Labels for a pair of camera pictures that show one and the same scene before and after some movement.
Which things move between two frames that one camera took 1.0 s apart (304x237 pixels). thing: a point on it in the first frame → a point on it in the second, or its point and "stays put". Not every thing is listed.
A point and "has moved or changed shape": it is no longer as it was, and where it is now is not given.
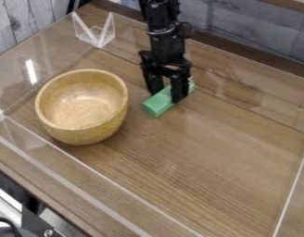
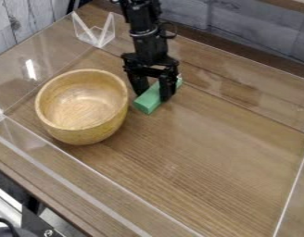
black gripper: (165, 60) → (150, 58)
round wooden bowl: (82, 106) stays put
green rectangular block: (161, 102) has moved or changed shape
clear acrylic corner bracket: (95, 36) stays put
